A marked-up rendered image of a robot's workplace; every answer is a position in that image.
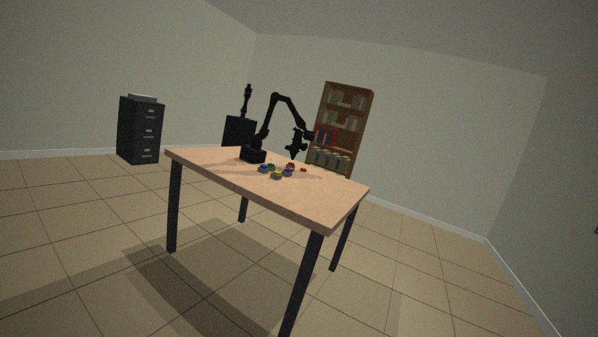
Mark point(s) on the blue button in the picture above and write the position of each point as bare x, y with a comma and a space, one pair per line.
263, 169

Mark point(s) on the yellow button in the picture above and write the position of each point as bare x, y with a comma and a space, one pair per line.
276, 175

